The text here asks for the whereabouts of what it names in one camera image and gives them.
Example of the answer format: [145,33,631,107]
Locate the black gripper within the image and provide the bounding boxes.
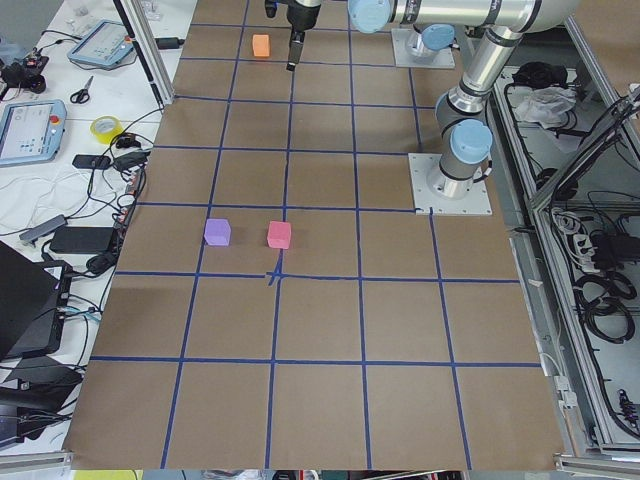
[286,0,320,71]

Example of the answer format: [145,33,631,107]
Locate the orange foam block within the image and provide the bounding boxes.
[252,34,271,59]

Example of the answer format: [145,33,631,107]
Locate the black power adapter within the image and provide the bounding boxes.
[155,37,185,50]

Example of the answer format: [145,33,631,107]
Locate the red foam block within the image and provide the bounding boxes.
[267,221,292,250]

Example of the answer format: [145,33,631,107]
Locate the yellow tape roll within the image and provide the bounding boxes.
[90,115,124,145]

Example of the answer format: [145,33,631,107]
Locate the purple foam block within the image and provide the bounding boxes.
[204,218,232,247]

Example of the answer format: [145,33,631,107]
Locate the white crumpled cloth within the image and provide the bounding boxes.
[514,87,576,129]

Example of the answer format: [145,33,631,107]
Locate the brown paper mat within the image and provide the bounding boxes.
[65,1,563,471]

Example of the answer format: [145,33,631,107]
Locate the black power brick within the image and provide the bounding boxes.
[50,226,115,254]

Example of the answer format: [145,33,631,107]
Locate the black laptop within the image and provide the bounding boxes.
[1,243,71,360]

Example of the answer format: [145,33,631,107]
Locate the aluminium frame post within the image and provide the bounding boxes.
[113,0,174,108]

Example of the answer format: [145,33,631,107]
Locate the teach pendant near post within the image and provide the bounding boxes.
[67,20,134,70]

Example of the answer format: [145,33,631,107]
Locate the black handled scissors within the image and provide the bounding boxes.
[69,76,94,105]

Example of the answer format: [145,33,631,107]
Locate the coiled black cables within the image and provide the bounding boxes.
[574,277,639,346]

